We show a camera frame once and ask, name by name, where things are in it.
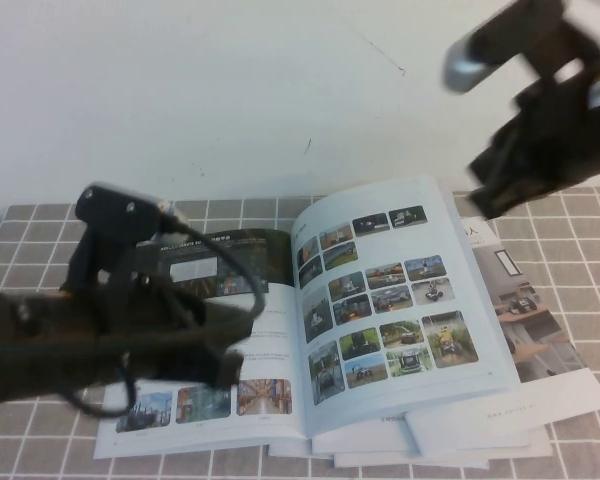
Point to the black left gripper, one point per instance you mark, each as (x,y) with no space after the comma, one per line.
(150,330)

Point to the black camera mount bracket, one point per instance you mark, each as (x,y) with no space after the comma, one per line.
(555,55)
(95,260)

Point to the white catalogue book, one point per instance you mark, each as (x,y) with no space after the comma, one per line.
(280,340)

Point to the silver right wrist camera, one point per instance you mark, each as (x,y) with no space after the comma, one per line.
(465,67)

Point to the plain white booklet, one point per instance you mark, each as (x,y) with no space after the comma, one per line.
(405,461)
(470,436)

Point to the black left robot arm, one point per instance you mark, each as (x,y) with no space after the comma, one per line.
(30,345)

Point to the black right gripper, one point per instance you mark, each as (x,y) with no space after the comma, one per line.
(555,140)

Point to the black left camera mount bracket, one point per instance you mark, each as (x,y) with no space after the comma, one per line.
(95,260)

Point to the grey white checked tablecloth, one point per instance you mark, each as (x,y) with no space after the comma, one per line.
(30,440)

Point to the black right camera mount bracket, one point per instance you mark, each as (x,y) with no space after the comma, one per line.
(555,55)

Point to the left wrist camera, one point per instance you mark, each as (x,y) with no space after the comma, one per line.
(115,207)

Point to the booklet with room photo cover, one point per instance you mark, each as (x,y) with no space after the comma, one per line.
(555,350)

